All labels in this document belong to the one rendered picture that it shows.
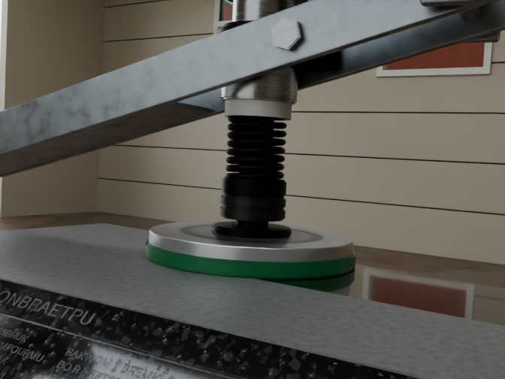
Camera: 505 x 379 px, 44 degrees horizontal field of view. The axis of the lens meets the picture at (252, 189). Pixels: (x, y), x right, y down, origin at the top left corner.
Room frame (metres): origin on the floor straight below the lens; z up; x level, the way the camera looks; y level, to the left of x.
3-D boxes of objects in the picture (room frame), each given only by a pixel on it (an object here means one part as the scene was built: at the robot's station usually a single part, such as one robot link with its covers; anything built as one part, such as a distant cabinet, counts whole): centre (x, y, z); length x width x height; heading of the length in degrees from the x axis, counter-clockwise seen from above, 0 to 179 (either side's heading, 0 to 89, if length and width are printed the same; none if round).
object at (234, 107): (0.65, 0.00, 0.99); 0.07 x 0.07 x 0.04
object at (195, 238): (0.65, 0.00, 0.84); 0.21 x 0.21 x 0.01
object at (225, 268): (0.65, 0.00, 0.84); 0.22 x 0.22 x 0.04
